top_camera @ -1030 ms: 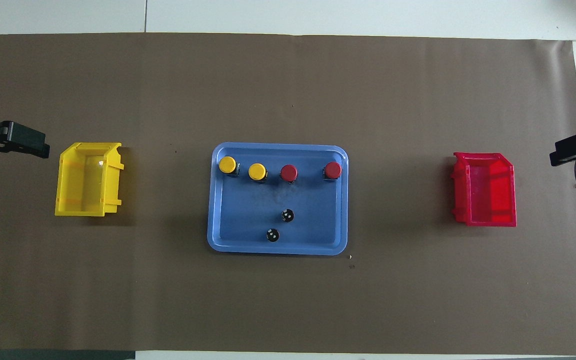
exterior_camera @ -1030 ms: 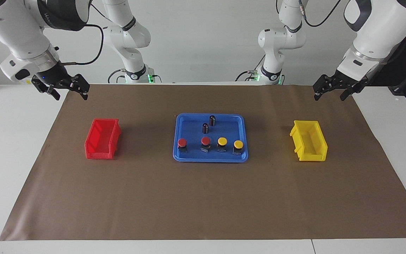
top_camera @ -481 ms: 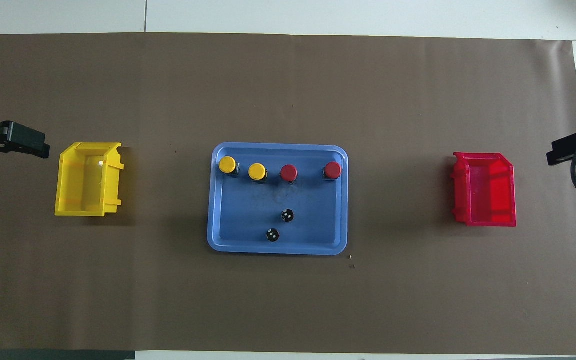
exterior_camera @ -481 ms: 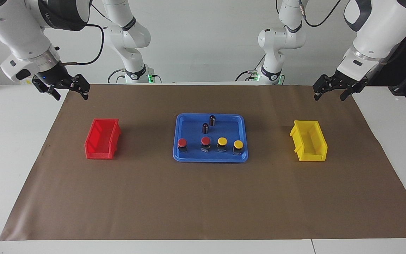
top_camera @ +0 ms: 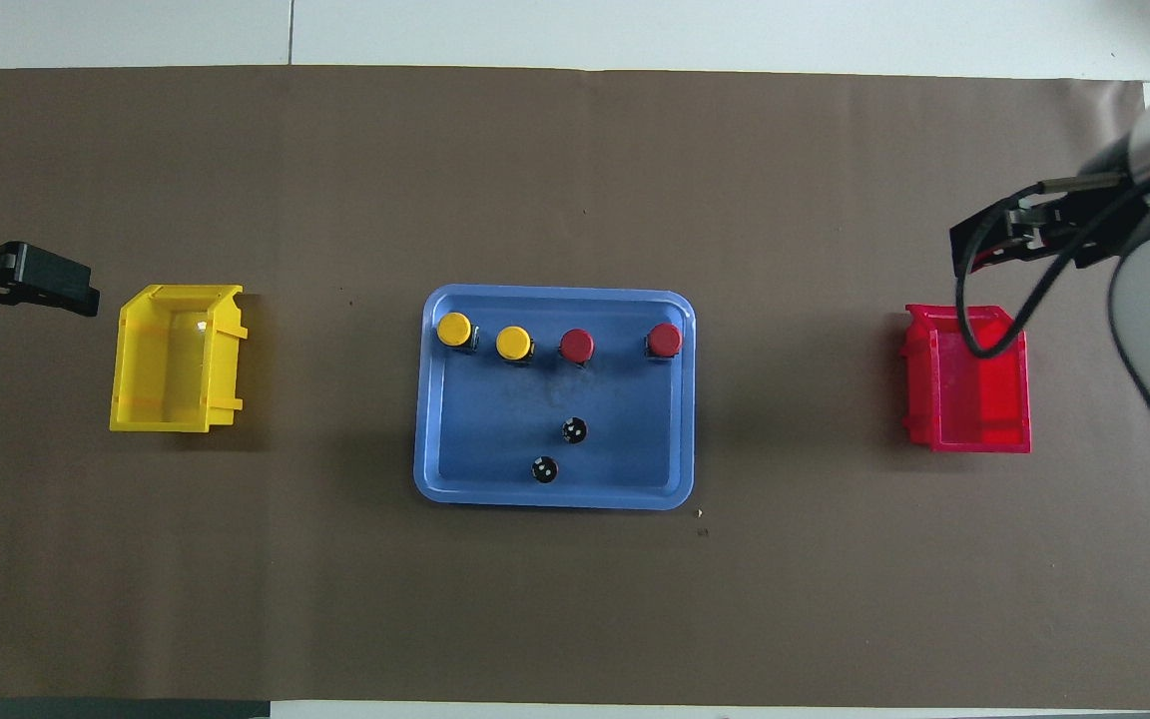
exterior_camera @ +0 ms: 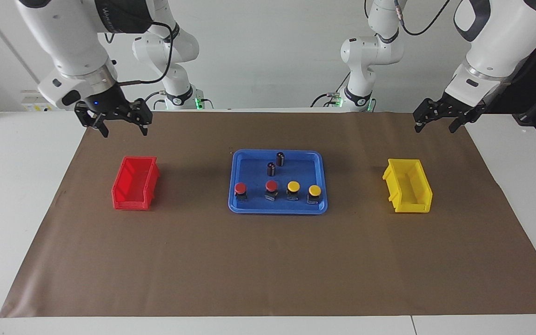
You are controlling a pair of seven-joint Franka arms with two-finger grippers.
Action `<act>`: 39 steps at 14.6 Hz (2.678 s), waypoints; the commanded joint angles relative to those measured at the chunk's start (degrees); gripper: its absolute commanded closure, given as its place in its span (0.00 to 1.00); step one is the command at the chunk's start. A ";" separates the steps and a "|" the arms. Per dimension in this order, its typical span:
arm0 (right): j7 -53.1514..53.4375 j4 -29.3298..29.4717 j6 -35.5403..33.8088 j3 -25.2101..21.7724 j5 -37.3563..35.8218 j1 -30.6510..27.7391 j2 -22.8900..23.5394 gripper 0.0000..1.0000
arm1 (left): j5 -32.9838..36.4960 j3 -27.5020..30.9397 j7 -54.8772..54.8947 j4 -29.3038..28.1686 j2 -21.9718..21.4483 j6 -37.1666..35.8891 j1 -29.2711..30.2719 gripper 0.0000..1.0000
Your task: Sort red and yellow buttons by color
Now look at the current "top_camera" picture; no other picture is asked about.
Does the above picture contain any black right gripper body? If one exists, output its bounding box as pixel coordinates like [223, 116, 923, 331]
[1034, 178, 1150, 269]

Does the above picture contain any yellow plastic bin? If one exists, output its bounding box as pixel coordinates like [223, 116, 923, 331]
[110, 285, 249, 433]

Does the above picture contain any red plastic bin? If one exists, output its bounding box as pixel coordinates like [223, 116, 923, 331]
[900, 305, 1032, 454]

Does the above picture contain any brown table mat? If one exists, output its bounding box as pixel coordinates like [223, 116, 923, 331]
[0, 66, 1150, 710]

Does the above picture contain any blue plastic tray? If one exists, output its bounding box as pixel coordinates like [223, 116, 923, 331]
[413, 285, 697, 511]

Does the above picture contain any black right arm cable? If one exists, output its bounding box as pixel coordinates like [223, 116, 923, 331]
[953, 175, 1150, 360]

